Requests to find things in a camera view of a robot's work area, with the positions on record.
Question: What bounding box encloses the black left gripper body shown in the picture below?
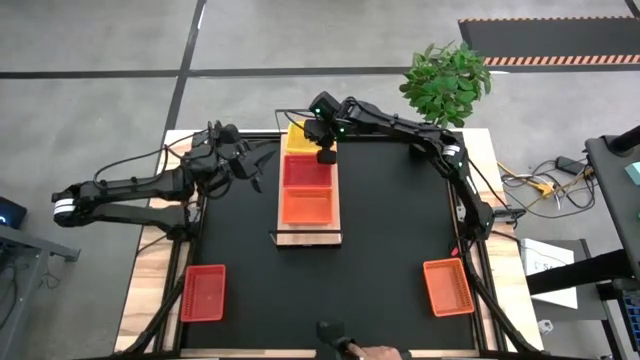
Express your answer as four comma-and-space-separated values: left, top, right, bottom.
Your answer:
202, 139, 261, 189

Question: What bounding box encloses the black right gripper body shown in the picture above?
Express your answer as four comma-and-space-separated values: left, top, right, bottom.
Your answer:
303, 117, 346, 151

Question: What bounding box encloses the yellow plastic basket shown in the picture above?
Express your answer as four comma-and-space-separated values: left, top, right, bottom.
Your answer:
284, 121, 322, 156

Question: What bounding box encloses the red plastic basket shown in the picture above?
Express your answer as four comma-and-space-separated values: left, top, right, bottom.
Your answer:
179, 263, 227, 324
282, 153, 335, 190

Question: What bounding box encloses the orange plastic basket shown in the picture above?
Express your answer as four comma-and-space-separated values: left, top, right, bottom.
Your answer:
422, 257, 476, 319
279, 186, 336, 226

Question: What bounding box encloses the black-framed wooden shelf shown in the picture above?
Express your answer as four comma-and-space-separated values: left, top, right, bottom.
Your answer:
268, 107, 345, 249

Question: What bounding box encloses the potted green tree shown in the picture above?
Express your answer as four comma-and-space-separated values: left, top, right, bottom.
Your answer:
398, 40, 494, 130

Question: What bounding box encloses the person's hand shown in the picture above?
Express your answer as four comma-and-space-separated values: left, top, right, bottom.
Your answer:
347, 343, 404, 360

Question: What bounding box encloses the black side desk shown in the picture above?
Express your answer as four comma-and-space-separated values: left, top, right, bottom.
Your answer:
0, 224, 81, 351

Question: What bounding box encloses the black computer blue light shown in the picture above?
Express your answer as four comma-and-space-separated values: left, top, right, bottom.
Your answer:
0, 195, 29, 230

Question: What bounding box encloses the black power adapter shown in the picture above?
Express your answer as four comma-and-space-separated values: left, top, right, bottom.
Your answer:
555, 155, 584, 175

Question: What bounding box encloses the white cardboard box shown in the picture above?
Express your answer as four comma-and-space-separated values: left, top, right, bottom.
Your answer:
519, 237, 580, 311

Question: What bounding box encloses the black hazard-striped floor mat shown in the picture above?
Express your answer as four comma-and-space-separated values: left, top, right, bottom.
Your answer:
458, 16, 640, 68

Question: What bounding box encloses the black side table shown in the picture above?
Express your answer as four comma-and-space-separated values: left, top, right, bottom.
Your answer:
583, 124, 640, 281

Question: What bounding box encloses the blue plastic crate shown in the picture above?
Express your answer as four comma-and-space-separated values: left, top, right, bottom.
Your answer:
622, 294, 640, 341

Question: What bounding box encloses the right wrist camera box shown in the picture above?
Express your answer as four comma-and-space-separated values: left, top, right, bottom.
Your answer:
308, 90, 342, 121

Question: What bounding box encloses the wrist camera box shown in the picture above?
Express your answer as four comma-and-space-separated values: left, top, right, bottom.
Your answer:
308, 90, 342, 121
209, 122, 241, 146

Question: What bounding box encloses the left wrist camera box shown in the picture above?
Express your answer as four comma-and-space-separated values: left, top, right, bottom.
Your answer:
209, 122, 241, 146

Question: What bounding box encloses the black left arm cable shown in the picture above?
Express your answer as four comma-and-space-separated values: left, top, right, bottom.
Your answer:
92, 127, 211, 186

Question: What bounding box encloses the black diagonal frame strut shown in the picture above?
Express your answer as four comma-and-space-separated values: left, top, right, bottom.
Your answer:
464, 269, 544, 357
117, 272, 189, 357

